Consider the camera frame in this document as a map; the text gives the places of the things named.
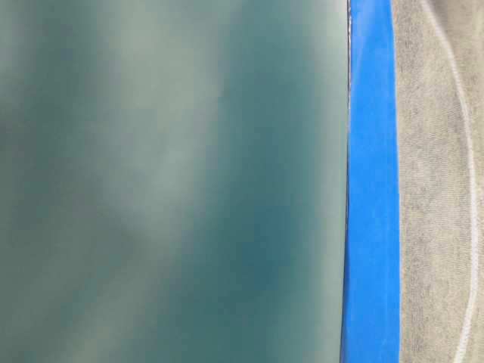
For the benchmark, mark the blue table cloth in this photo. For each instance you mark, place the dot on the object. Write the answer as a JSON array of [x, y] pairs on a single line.
[[371, 294]]

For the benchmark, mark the grey terry towel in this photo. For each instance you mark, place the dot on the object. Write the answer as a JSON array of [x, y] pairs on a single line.
[[439, 93]]

